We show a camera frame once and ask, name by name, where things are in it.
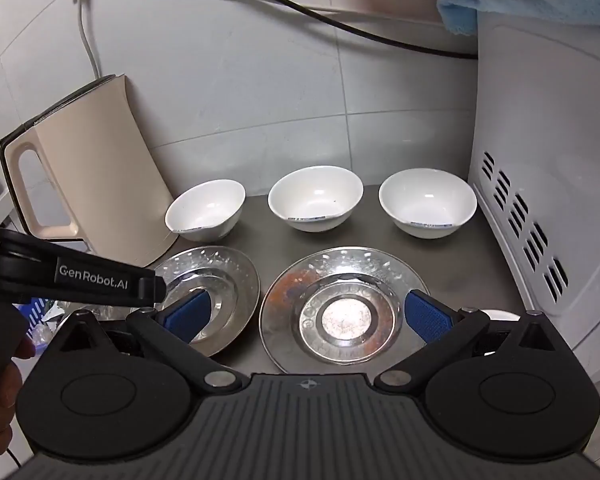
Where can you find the embossed metal plate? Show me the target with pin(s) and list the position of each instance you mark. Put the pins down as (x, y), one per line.
(290, 310)
(230, 270)

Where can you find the light grey microwave oven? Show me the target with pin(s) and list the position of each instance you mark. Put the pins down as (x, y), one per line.
(555, 135)

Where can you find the beige electric kettle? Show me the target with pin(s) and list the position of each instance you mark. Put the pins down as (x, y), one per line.
(95, 170)

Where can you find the light blue cloth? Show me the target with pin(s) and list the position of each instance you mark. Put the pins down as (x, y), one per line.
(460, 5)

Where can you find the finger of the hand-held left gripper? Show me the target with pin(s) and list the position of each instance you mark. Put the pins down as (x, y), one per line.
(152, 290)

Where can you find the blue plastic basket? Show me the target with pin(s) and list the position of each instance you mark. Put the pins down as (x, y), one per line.
(37, 310)

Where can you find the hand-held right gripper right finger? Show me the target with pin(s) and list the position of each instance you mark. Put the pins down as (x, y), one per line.
(427, 317)

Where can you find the clear plastic wrapper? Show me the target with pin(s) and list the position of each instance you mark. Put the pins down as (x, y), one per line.
(55, 322)

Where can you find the person's left hand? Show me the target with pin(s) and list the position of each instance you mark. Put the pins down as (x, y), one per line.
(0, 400)

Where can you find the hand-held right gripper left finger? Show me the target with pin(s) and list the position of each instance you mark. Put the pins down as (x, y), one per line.
(187, 317)

